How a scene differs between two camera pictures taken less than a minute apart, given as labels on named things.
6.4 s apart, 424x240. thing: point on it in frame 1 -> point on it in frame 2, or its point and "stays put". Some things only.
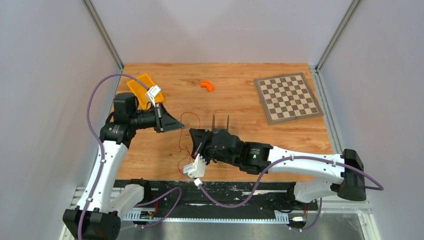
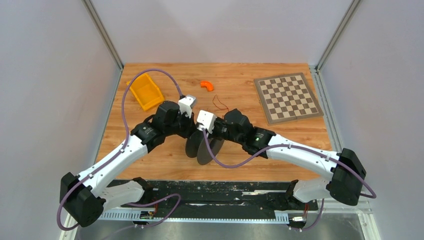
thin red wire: x=180 y=137 -> x=227 y=108
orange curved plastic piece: x=207 y=84 stays put
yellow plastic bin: x=140 y=91 stays put
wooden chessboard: x=287 y=98 stays put
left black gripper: x=169 y=124 -> x=191 y=126
